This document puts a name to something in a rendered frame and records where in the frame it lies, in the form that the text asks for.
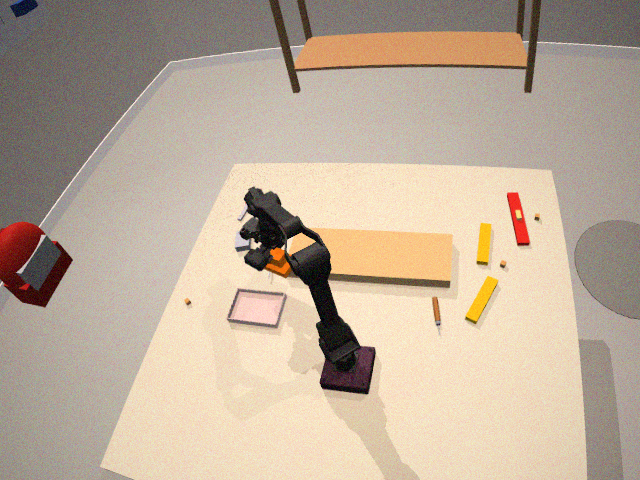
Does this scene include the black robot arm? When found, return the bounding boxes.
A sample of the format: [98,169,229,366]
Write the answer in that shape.
[240,186,361,373]

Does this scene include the tan wooden panel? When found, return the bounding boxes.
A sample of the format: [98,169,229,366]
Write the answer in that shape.
[309,228,453,288]

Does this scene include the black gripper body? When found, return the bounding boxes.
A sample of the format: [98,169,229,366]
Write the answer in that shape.
[244,227,283,272]

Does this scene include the red flat bar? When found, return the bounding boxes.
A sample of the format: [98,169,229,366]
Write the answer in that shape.
[507,192,529,246]

